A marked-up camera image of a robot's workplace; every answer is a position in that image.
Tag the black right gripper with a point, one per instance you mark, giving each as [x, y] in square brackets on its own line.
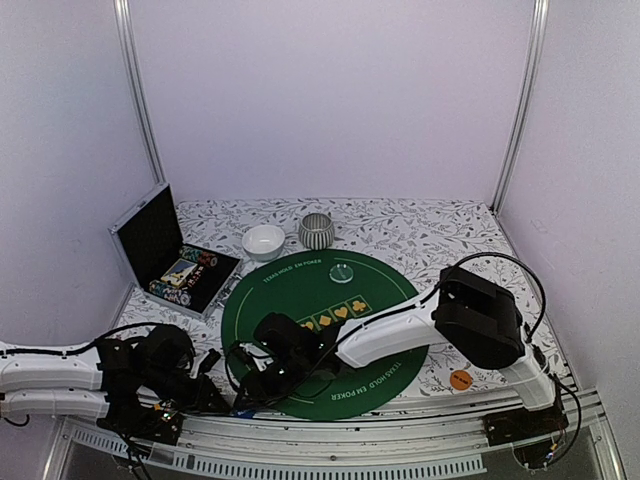
[258, 390]

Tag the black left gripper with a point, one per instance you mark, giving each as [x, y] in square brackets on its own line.
[201, 397]

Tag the clear acrylic dealer button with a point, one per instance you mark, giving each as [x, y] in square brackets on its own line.
[341, 273]

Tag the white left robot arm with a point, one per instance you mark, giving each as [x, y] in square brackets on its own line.
[140, 382]

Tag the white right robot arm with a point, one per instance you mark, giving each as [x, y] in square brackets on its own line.
[476, 316]

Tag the round green poker mat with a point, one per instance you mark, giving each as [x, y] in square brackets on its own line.
[299, 286]

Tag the poker chip row lower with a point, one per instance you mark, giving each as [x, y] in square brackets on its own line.
[170, 293]

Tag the poker chip row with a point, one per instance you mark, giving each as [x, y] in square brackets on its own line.
[170, 293]
[201, 257]

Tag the aluminium poker chip case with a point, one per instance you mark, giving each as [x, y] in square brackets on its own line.
[148, 238]

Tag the boxed card deck in case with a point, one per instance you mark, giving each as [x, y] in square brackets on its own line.
[177, 275]

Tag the white ceramic bowl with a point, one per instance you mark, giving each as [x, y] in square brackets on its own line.
[263, 243]

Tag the striped grey ceramic cup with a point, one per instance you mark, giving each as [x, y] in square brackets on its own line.
[316, 231]

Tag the poker chip row upper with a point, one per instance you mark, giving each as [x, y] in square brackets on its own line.
[201, 257]

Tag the orange big blind button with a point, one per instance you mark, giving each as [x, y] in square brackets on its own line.
[461, 380]

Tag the floral white tablecloth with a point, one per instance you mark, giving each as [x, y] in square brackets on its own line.
[418, 238]

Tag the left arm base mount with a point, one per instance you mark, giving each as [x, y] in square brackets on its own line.
[142, 422]

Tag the left aluminium frame post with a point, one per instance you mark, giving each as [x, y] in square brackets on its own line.
[132, 69]

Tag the aluminium frame post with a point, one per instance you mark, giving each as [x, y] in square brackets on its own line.
[532, 63]
[132, 69]

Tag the right aluminium frame post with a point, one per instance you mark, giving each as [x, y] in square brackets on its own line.
[532, 63]

